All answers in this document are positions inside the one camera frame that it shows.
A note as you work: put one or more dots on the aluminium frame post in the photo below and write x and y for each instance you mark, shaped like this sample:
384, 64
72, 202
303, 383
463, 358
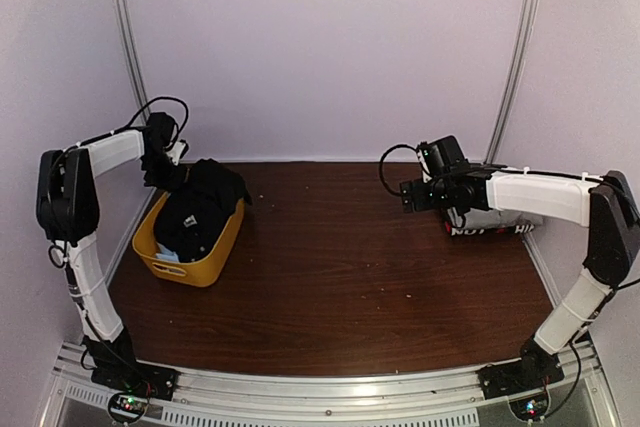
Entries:
527, 17
132, 62

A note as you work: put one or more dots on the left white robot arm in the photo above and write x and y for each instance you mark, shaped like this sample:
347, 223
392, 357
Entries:
68, 211

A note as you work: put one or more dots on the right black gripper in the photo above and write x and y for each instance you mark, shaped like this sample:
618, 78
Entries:
421, 203

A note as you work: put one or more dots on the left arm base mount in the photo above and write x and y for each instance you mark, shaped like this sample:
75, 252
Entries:
134, 383

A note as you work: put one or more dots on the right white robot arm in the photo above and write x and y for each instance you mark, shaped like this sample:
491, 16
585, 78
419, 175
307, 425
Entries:
601, 209

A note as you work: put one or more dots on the black printed folded shirt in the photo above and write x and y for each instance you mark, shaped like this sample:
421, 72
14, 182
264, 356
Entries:
455, 226

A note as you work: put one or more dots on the left aluminium frame post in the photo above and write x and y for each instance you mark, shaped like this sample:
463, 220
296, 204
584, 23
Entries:
132, 62

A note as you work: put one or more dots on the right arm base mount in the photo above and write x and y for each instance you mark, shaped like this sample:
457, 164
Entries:
525, 381

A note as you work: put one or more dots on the light blue shirt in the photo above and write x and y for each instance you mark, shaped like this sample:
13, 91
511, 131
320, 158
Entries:
166, 254

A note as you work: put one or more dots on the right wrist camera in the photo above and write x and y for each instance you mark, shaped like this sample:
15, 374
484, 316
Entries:
440, 157

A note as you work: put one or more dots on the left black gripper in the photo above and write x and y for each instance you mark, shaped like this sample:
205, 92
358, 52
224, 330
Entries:
173, 184

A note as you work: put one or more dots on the front aluminium rail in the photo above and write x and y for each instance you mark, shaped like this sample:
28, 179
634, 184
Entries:
450, 397

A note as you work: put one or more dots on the yellow plastic basket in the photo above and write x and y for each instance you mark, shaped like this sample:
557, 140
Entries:
202, 273

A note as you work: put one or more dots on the right aluminium frame post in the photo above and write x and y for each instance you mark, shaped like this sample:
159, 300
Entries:
527, 17

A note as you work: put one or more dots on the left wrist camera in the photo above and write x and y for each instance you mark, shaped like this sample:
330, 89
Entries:
163, 139

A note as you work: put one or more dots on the grey shirt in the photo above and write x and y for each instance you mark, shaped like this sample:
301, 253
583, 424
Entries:
492, 219

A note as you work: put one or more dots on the black long sleeve shirt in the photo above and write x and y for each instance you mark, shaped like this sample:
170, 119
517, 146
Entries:
193, 217

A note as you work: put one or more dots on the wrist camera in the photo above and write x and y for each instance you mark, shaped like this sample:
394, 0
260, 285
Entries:
440, 157
163, 139

